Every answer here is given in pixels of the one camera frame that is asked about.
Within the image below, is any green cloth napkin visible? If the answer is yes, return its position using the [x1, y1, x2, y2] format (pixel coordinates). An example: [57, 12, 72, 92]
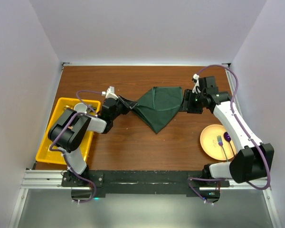
[132, 86, 183, 133]

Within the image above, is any white cup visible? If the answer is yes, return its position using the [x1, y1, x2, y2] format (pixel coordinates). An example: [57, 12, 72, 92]
[74, 103, 88, 113]

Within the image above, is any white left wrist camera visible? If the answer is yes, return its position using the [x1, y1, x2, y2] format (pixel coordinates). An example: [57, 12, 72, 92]
[101, 86, 118, 100]

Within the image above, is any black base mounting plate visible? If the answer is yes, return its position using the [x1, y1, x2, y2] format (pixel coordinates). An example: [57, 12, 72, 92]
[61, 169, 230, 205]

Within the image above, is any yellow plastic tray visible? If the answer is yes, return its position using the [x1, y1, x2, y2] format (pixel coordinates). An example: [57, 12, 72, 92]
[36, 97, 94, 165]

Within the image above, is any iridescent fork on plate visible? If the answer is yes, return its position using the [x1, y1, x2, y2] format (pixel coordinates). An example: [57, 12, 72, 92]
[217, 135, 229, 162]

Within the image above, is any aluminium frame rail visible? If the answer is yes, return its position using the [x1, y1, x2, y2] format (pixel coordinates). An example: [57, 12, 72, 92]
[9, 169, 73, 228]

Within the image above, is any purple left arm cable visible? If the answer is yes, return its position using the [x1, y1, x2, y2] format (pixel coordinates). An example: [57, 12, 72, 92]
[48, 89, 105, 204]

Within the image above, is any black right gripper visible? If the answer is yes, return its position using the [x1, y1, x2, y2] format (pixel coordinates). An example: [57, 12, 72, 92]
[179, 89, 206, 114]

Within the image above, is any round wooden plate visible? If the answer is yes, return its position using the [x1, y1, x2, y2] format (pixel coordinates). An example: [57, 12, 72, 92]
[199, 124, 236, 161]

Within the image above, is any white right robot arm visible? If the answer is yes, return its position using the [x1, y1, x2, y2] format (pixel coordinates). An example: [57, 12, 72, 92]
[180, 74, 274, 187]

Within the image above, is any purple spoon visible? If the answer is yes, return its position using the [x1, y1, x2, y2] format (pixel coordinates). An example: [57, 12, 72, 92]
[223, 132, 235, 156]

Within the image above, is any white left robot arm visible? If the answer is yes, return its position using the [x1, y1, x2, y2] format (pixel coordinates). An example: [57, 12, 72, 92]
[48, 96, 138, 187]

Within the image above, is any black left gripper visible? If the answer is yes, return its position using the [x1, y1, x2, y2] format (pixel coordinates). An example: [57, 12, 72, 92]
[110, 95, 137, 121]

